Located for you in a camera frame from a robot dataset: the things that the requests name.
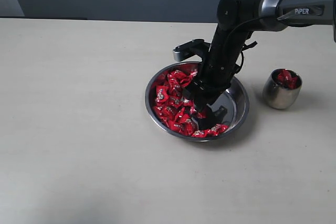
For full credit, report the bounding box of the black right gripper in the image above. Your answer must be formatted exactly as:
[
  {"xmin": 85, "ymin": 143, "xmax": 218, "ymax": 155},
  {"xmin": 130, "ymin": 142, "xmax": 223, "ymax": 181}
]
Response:
[{"xmin": 183, "ymin": 56, "xmax": 240, "ymax": 113}]

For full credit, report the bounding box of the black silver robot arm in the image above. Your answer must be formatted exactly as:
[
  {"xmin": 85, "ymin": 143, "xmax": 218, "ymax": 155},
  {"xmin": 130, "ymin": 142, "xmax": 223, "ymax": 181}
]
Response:
[{"xmin": 173, "ymin": 0, "xmax": 335, "ymax": 112}]

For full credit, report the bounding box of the round steel plate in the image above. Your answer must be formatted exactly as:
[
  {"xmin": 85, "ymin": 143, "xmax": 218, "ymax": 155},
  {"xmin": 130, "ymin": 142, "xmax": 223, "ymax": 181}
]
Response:
[{"xmin": 144, "ymin": 60, "xmax": 250, "ymax": 143}]

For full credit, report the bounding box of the steel cup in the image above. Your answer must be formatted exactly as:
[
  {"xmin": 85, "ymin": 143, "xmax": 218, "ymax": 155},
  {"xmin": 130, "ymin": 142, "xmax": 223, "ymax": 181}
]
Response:
[{"xmin": 262, "ymin": 69, "xmax": 302, "ymax": 110}]

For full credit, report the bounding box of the red candy in cup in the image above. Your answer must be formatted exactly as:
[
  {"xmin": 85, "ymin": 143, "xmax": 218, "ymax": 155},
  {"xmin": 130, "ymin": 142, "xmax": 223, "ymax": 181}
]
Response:
[{"xmin": 276, "ymin": 69, "xmax": 299, "ymax": 90}]

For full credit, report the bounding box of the red wrapped candy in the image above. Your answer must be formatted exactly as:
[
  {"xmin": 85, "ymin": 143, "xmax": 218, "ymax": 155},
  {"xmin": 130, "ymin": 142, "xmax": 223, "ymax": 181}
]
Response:
[
  {"xmin": 155, "ymin": 86, "xmax": 169, "ymax": 104},
  {"xmin": 167, "ymin": 70, "xmax": 193, "ymax": 87},
  {"xmin": 208, "ymin": 124, "xmax": 228, "ymax": 136}
]

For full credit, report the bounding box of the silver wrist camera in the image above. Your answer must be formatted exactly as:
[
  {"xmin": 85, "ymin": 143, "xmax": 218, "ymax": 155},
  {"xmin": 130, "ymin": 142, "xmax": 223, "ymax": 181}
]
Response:
[{"xmin": 173, "ymin": 39, "xmax": 211, "ymax": 62}]

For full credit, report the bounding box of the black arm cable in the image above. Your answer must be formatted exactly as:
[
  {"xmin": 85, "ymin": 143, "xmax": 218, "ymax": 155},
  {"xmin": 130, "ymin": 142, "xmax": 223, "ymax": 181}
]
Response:
[{"xmin": 223, "ymin": 15, "xmax": 266, "ymax": 75}]

